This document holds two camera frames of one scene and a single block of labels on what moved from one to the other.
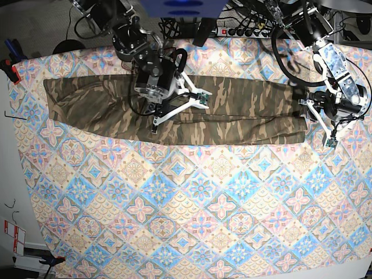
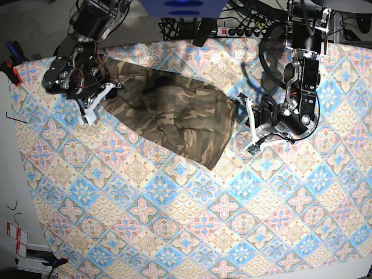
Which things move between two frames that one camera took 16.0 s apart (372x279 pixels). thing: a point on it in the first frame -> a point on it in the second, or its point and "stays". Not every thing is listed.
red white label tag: [19, 235] stays
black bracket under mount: [206, 29] stays
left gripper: [154, 70] -> [89, 85]
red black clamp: [6, 65] stays
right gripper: [347, 101] -> [250, 105]
